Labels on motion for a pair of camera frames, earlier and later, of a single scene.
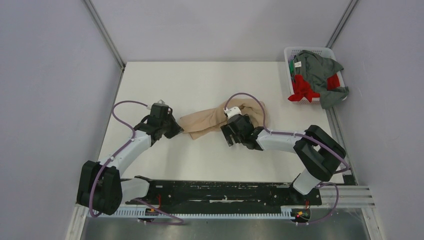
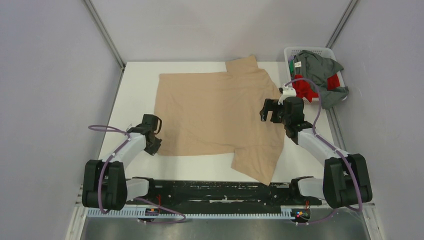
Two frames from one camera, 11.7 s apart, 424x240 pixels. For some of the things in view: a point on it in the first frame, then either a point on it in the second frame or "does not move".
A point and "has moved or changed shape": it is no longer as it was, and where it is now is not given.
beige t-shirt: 202,122 has moved or changed shape
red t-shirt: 302,89 does not move
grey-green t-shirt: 317,68 does not move
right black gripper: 228,132 → 271,105
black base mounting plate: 223,196 does not move
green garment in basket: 292,66 does not move
